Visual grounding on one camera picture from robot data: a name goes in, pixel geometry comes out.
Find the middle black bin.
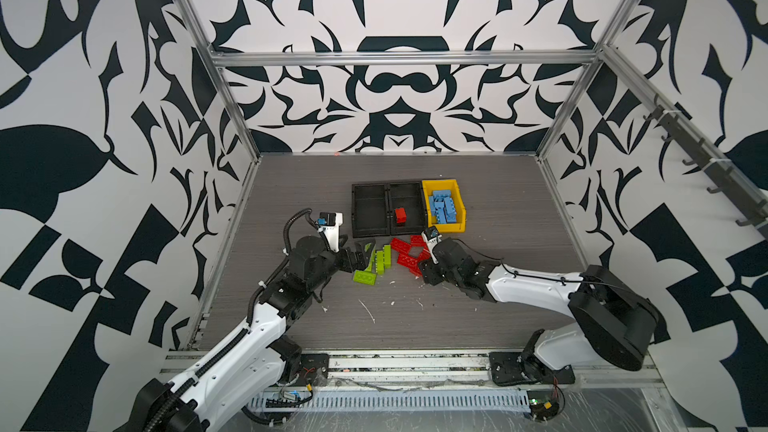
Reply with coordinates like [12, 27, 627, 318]
[388, 181, 427, 236]

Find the green lego brick right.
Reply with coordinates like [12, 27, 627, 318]
[375, 244, 392, 275]

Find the wall hook rack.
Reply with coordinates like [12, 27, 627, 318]
[643, 96, 767, 236]

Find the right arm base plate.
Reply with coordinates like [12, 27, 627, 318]
[488, 352, 576, 387]

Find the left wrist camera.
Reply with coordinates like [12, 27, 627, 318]
[316, 212, 343, 252]

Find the left black bin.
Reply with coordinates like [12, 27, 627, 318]
[352, 183, 391, 238]

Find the yellow bin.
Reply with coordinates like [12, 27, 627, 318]
[422, 179, 467, 233]

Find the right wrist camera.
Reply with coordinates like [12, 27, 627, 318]
[421, 226, 442, 260]

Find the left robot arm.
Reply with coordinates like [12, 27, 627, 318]
[121, 208, 375, 431]

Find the black bin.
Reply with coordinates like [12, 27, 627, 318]
[388, 181, 427, 236]
[352, 183, 391, 238]

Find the red lego brick from arch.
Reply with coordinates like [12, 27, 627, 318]
[397, 253, 420, 273]

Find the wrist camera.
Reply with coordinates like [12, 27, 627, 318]
[421, 226, 442, 260]
[316, 212, 343, 252]

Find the blue lego long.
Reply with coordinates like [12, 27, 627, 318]
[429, 195, 446, 224]

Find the green lego plate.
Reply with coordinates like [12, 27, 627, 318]
[356, 238, 376, 270]
[353, 270, 378, 286]

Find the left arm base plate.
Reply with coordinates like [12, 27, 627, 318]
[276, 353, 330, 387]

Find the red lego brick top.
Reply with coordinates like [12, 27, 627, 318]
[410, 235, 426, 247]

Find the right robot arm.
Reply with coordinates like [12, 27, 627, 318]
[419, 234, 662, 386]

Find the red arch lego piece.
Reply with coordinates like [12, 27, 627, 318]
[400, 249, 431, 277]

